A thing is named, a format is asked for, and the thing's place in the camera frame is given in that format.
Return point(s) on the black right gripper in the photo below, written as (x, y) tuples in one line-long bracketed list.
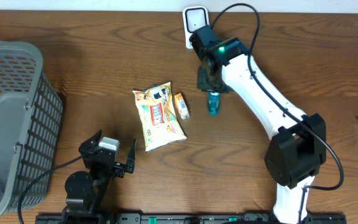
[(202, 83)]

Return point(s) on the yellow snack bag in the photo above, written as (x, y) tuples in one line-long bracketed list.
[(160, 125)]

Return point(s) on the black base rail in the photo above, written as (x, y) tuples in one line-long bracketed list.
[(136, 218)]

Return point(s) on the grey plastic shopping basket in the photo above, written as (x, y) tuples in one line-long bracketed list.
[(31, 115)]

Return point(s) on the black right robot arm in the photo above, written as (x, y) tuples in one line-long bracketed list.
[(294, 156)]

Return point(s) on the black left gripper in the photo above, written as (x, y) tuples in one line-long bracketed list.
[(119, 169)]

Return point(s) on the teal mouthwash bottle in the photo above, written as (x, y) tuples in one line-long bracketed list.
[(213, 103)]

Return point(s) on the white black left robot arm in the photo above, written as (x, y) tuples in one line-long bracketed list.
[(85, 190)]

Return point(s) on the small orange white carton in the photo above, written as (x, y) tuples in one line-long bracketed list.
[(181, 106)]

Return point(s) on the white barcode scanner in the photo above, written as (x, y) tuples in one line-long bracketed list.
[(194, 17)]

